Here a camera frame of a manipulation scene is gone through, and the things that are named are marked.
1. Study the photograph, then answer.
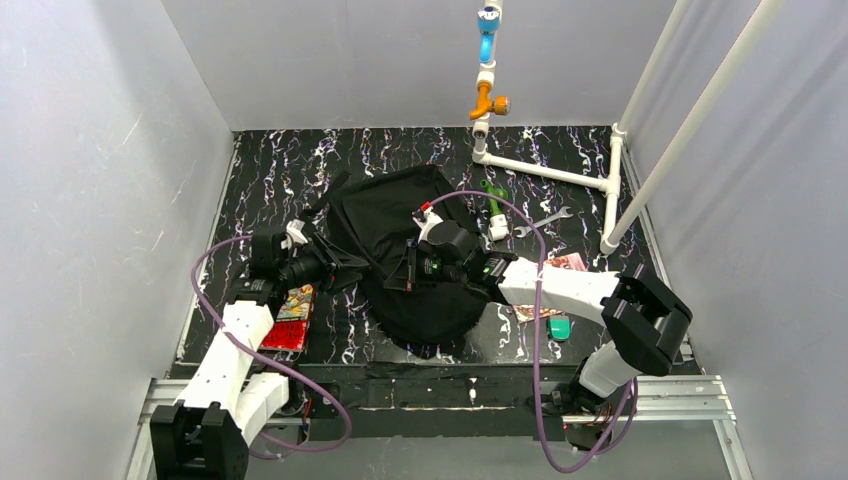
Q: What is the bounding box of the silver open-end wrench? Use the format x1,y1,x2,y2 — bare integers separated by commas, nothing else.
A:
513,206,573,238

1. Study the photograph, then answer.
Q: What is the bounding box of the red Treehouse paperback book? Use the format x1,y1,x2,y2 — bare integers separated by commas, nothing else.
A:
260,285,315,353

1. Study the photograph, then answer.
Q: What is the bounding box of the pink picture book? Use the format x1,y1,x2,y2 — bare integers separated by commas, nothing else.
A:
513,253,588,324

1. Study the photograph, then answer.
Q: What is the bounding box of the purple cable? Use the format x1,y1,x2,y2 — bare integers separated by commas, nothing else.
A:
428,190,640,475
190,234,354,461

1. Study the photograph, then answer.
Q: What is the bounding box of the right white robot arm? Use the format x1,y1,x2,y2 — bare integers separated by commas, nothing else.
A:
383,220,693,413

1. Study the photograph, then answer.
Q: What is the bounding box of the orange tap valve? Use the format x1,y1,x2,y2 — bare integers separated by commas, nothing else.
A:
469,80,511,120

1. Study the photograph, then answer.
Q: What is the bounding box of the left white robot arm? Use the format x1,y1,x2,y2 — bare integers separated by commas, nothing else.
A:
149,229,368,479

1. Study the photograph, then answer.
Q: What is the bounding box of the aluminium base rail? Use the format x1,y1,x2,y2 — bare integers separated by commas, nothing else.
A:
125,374,755,480

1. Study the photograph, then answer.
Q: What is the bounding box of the blue pipe valve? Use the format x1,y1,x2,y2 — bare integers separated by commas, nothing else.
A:
477,5,501,64

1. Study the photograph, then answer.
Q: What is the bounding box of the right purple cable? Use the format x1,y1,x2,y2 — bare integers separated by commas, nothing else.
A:
428,190,640,475

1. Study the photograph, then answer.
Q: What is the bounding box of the black backpack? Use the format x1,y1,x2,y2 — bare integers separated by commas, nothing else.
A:
299,165,487,359

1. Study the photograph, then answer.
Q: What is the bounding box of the green and white pipe fitting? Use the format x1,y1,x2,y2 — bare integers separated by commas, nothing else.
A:
480,180,509,242

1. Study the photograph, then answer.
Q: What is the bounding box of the white PVC pipe frame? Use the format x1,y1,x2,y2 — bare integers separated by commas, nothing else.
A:
471,1,784,256

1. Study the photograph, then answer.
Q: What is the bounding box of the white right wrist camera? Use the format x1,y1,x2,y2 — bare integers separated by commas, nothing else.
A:
412,202,443,243

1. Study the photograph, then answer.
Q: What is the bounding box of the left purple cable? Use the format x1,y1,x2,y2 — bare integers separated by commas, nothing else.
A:
190,234,354,461

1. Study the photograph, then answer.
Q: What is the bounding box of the small teal box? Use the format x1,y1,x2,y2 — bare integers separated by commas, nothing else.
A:
547,316,572,343

